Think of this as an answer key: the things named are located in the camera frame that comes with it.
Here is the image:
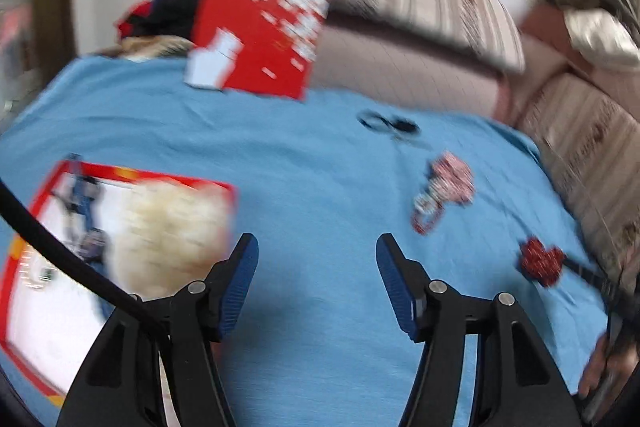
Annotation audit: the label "pink sofa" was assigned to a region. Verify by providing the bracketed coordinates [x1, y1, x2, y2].
[245, 0, 640, 288]

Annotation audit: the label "blue plaid hair bow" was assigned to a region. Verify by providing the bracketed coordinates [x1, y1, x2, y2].
[52, 153, 108, 265]

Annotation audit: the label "tan woven bundle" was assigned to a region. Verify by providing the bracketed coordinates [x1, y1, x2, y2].
[95, 34, 198, 60]

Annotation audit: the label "wide striped floral sofa cushion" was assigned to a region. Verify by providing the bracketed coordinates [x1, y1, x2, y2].
[517, 72, 640, 288]

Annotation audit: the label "red gift box tray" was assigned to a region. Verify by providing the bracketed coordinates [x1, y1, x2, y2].
[0, 159, 237, 395]

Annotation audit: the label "white paper card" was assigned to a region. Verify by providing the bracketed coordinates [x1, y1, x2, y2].
[184, 27, 242, 90]

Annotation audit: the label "white fluffy scrunchie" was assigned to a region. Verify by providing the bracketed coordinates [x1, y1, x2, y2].
[102, 184, 236, 303]

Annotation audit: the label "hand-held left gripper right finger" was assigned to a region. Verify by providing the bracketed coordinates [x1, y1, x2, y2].
[376, 233, 583, 427]

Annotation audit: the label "white cloth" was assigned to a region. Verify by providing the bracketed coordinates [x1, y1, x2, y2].
[562, 4, 640, 70]

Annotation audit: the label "black cable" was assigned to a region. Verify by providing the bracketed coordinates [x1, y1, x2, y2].
[0, 179, 168, 340]

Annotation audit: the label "red dotted scrunchie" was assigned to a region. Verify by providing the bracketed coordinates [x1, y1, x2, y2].
[517, 237, 568, 289]

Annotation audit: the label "light blue blanket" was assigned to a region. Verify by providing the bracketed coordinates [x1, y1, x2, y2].
[0, 56, 616, 427]

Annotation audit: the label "person's right hand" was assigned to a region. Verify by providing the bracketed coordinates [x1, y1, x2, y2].
[577, 332, 637, 400]

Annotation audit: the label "dark red-black clothes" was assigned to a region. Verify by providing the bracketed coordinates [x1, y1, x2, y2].
[117, 0, 206, 45]

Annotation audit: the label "pink patterned scrunchie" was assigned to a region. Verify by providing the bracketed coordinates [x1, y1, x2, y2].
[411, 152, 476, 235]

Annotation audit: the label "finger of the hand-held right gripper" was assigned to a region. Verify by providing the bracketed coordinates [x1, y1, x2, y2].
[561, 256, 623, 305]

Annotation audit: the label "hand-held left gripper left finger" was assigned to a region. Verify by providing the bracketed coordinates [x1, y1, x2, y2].
[56, 233, 260, 427]

